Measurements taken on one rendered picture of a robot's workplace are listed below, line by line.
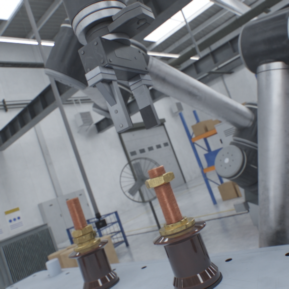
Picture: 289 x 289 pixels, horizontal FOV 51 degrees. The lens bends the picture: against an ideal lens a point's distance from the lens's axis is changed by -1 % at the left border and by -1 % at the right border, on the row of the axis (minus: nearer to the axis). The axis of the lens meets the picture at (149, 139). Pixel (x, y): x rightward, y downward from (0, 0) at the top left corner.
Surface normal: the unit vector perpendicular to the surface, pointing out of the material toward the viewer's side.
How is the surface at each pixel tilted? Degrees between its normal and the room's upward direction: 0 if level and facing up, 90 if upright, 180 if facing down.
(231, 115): 127
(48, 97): 90
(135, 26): 180
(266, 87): 78
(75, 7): 90
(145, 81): 90
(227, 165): 60
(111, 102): 120
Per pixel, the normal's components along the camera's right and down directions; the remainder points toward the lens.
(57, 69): -0.15, -0.08
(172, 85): 0.22, 0.48
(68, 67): 0.28, 0.08
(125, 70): 0.35, 0.93
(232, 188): -0.60, 0.14
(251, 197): -0.76, -0.32
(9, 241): 0.70, -0.33
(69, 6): -0.79, 0.23
